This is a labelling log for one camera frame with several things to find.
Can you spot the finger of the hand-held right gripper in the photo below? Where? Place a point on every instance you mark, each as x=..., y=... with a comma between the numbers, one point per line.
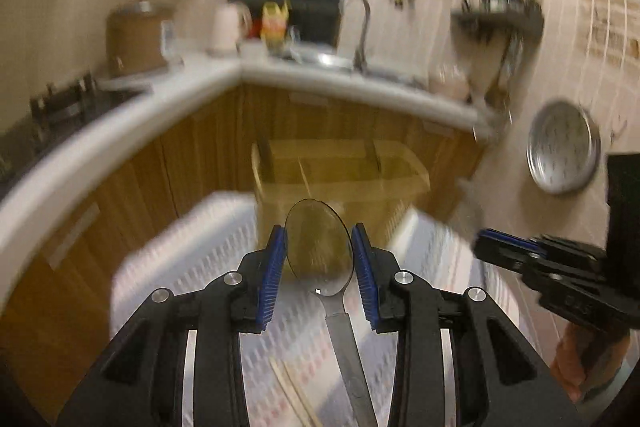
x=505, y=252

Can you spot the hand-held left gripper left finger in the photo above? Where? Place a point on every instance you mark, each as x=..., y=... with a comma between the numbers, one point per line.
x=266, y=277

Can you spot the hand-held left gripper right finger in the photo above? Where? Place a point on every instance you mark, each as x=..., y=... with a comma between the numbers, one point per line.
x=367, y=277

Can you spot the metal spoon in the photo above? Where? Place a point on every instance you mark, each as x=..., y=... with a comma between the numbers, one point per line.
x=320, y=247

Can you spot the white perforated plastic basket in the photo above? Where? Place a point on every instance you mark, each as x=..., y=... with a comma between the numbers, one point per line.
x=150, y=267

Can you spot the person's right hand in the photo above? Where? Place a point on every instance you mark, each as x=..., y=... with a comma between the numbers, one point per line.
x=570, y=357

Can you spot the round metal lid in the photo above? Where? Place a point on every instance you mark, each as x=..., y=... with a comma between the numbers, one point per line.
x=562, y=147

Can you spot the yellow translucent plastic container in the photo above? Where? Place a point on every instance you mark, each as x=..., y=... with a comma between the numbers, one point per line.
x=350, y=177

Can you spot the wooden chopstick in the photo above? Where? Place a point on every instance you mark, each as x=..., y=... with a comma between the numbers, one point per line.
x=302, y=394
x=290, y=394

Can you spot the wooden kitchen cabinet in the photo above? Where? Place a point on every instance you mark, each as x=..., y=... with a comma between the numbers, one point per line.
x=200, y=142

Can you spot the metal sink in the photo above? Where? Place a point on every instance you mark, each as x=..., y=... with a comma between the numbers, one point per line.
x=330, y=59

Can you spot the metal faucet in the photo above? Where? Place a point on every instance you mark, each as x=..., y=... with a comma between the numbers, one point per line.
x=362, y=37

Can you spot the white electric kettle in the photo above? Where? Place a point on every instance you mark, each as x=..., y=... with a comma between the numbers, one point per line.
x=225, y=29

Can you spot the yellow bottle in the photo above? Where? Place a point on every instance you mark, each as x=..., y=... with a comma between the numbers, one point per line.
x=275, y=24

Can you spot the brown rice cooker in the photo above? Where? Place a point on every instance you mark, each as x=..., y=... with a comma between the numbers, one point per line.
x=137, y=42

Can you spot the gas stove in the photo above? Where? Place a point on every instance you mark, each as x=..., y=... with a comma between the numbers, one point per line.
x=65, y=99

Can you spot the dark wall shelf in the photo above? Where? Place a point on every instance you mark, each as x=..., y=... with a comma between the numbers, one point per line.
x=500, y=24

